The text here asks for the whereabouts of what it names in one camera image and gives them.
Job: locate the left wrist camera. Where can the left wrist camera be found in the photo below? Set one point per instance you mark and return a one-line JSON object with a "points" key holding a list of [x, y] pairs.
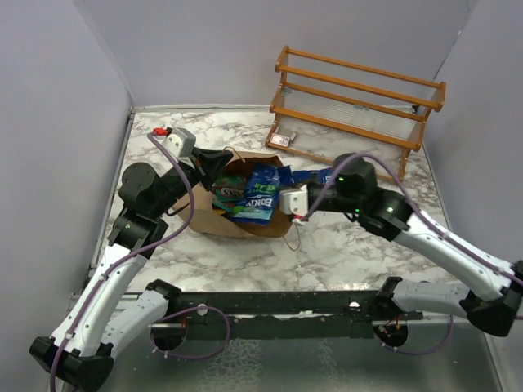
{"points": [[179, 142]]}

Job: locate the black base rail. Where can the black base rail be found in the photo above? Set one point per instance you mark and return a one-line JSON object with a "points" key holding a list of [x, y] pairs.
{"points": [[212, 316]]}

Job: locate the blue Bonk snack bag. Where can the blue Bonk snack bag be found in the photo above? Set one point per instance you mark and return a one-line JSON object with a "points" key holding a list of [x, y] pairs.
{"points": [[261, 194]]}

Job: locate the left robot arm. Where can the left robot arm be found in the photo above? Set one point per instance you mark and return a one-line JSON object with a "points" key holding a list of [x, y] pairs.
{"points": [[80, 354]]}

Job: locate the brown paper bag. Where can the brown paper bag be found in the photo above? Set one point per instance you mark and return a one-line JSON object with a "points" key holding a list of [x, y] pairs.
{"points": [[207, 221]]}

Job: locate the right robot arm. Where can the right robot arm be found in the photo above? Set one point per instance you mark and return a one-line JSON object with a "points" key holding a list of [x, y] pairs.
{"points": [[489, 290]]}

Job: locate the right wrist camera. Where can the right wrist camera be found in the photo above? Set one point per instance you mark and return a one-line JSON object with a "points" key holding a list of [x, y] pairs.
{"points": [[294, 203]]}

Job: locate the small red white box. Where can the small red white box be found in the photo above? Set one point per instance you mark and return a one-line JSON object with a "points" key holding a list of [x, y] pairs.
{"points": [[284, 140]]}

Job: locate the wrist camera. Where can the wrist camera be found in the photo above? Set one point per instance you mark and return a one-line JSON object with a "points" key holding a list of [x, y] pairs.
{"points": [[294, 203], [179, 142]]}

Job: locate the green snack packet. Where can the green snack packet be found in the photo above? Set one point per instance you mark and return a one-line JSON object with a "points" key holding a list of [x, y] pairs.
{"points": [[229, 189]]}

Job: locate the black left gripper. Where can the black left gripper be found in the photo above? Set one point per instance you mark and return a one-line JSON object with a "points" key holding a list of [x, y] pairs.
{"points": [[212, 163]]}

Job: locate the dark blue chips bag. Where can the dark blue chips bag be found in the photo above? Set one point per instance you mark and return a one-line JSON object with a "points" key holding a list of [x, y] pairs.
{"points": [[320, 176]]}

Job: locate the orange wooden shelf rack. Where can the orange wooden shelf rack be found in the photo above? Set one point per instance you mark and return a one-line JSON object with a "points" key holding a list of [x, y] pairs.
{"points": [[338, 107]]}

